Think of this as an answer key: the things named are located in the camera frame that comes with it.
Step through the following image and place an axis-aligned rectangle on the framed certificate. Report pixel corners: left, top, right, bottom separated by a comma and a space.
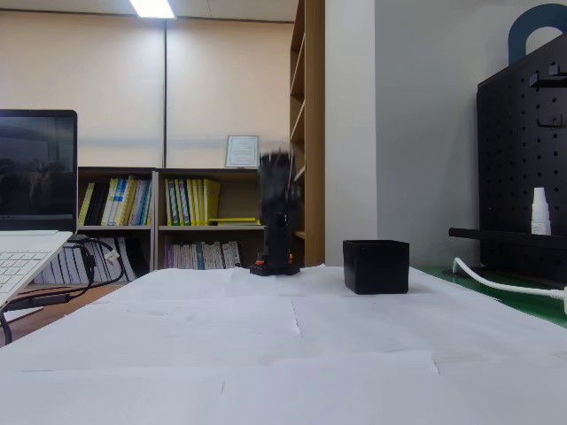
224, 135, 260, 169

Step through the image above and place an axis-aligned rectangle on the leaning yellow book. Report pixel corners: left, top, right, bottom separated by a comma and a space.
78, 182, 97, 226

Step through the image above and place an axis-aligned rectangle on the black pegboard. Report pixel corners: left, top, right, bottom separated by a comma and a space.
447, 30, 567, 284

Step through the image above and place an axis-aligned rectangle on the ceiling light panel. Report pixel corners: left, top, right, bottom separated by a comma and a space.
128, 0, 177, 19

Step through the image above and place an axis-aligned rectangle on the wide yellow binder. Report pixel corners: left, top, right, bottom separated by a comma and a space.
202, 178, 221, 226

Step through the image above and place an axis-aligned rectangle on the black book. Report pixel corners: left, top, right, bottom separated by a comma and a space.
84, 182, 111, 227

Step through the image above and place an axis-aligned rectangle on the flat-lying yellow book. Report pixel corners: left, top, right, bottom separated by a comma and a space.
207, 216, 262, 227

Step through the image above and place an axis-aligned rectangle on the white laptop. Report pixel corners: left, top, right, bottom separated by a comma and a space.
0, 109, 79, 311

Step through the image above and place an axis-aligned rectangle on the tall wooden bookshelf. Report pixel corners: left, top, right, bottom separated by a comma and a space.
289, 0, 327, 269

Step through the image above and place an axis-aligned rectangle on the black looped laptop cable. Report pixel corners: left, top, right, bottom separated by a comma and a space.
66, 236, 128, 289

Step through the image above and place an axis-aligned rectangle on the white power cable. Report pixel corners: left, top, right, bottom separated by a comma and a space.
451, 257, 567, 298

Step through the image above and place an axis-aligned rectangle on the small white bottle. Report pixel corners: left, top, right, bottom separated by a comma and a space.
530, 187, 553, 236

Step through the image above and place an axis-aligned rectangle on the low wooden bookshelf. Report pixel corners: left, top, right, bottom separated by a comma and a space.
152, 167, 284, 271
77, 166, 156, 284

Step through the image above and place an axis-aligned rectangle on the blue arch shape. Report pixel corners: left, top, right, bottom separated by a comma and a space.
508, 3, 567, 67

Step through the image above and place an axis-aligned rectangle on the black square box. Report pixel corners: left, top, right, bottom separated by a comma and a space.
342, 239, 411, 296

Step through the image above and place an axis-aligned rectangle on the black cable with dongle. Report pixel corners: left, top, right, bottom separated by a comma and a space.
0, 291, 94, 346

